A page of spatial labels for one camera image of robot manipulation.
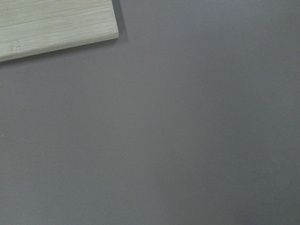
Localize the wooden cutting board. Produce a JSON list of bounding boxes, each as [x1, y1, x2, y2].
[[0, 0, 119, 62]]

